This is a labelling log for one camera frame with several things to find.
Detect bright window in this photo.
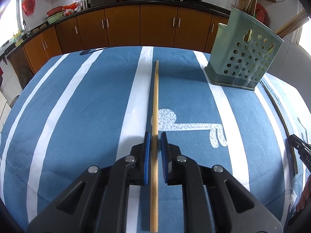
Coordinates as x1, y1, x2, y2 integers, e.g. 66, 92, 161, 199
298, 17, 311, 51
0, 0, 23, 51

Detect green perforated utensil holder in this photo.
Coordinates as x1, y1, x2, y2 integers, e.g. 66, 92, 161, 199
204, 8, 285, 91

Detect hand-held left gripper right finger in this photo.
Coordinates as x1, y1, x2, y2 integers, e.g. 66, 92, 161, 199
160, 131, 284, 233

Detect black kitchen countertop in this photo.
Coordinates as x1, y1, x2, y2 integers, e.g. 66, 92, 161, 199
0, 0, 231, 54

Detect red plastic basin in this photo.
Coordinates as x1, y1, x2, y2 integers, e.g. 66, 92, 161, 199
47, 5, 66, 15

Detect brown wooden base cabinets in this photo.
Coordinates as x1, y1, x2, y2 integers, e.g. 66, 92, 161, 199
8, 3, 230, 78

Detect blue white striped tablecloth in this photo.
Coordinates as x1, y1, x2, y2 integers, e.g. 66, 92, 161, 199
0, 46, 311, 233

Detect person's right hand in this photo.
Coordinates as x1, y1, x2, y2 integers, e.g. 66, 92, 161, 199
295, 187, 311, 213

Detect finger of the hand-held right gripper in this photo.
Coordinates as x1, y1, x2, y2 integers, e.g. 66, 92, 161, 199
289, 134, 311, 169

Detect red gift boxes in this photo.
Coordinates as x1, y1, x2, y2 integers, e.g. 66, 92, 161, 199
254, 3, 271, 26

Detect yellow detergent bottle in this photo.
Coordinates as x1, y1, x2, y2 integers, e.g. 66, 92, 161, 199
13, 30, 23, 46

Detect green plastic basin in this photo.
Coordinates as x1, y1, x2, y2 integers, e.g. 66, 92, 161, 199
45, 12, 64, 25

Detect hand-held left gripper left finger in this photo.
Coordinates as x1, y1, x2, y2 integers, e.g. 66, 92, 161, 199
27, 131, 151, 233

